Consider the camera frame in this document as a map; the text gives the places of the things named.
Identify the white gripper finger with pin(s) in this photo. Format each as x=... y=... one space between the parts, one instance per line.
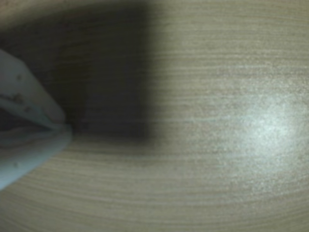
x=26 y=89
x=26 y=157

